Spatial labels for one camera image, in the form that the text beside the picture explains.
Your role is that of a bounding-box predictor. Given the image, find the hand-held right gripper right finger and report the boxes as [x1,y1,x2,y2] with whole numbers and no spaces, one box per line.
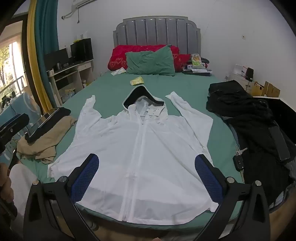
[195,154,271,241]

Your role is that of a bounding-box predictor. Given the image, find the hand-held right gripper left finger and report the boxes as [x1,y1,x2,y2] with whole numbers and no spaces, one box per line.
[23,153,100,241]

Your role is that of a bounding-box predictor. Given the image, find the white hooded jacket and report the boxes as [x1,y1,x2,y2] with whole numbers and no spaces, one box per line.
[47,85,220,226]

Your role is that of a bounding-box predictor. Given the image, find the black clothes pile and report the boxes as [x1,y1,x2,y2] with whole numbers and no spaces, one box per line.
[206,80,296,207]

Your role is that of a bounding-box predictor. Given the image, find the person's left hand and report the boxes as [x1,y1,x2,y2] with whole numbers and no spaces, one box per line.
[0,162,15,206]

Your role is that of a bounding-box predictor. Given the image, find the black tablet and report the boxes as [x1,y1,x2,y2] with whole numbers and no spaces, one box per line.
[25,108,60,143]

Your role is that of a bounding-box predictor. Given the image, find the beige pants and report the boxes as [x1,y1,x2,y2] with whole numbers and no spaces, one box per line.
[17,115,78,164]

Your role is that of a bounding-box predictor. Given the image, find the black car key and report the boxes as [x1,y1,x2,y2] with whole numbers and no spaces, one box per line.
[232,148,248,172]

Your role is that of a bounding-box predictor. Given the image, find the person's light clothing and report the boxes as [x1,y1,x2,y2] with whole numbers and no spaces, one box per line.
[9,164,39,210]

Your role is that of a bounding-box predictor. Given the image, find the window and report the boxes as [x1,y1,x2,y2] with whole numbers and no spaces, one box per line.
[0,23,28,102]

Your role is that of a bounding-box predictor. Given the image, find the yellow curtain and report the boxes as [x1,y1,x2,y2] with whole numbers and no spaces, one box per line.
[26,0,51,112]

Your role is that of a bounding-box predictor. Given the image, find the teal curtain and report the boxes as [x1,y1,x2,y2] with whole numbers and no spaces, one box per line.
[34,0,60,109]

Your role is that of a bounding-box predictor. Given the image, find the wooden shelf unit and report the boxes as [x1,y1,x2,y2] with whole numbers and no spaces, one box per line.
[47,58,95,105]

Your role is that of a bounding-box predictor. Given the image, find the green bed sheet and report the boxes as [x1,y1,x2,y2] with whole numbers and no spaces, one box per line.
[21,69,246,232]

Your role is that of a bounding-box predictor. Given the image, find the black computer monitor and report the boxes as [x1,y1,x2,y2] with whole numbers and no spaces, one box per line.
[70,38,94,62]

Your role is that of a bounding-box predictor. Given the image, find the yellow cloth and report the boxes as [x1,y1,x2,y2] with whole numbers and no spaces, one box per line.
[129,76,145,86]

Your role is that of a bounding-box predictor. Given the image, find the cardboard boxes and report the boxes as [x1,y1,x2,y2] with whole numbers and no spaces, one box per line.
[251,81,281,98]

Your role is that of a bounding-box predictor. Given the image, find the white cardboard box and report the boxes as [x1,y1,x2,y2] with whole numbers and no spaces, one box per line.
[232,64,248,77]

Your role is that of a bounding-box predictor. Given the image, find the pile of books and packets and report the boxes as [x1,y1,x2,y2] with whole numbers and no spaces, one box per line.
[182,53,213,76]

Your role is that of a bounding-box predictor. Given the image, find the red patterned quilt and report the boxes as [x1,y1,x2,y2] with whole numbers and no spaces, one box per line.
[107,45,193,73]

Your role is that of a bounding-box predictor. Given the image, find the green pillow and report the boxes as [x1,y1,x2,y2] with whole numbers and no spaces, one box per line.
[125,45,176,76]

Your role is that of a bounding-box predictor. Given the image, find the white air conditioner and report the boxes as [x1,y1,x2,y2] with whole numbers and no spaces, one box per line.
[71,0,98,10]

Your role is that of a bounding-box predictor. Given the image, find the grey padded headboard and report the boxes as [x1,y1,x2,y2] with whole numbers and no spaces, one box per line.
[113,16,201,55]

